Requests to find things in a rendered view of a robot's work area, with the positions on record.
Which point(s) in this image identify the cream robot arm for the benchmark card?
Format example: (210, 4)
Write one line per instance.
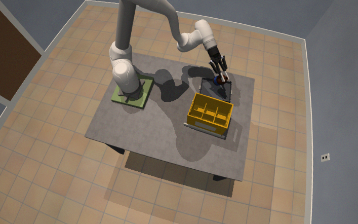
(120, 52)

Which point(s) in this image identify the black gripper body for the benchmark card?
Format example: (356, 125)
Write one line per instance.
(214, 53)

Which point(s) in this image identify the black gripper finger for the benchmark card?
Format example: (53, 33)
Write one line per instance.
(216, 69)
(223, 65)

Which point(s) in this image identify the orange and blue bottle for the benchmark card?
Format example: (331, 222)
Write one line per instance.
(217, 80)

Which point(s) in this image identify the yellow-brown crate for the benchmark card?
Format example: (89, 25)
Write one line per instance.
(203, 114)

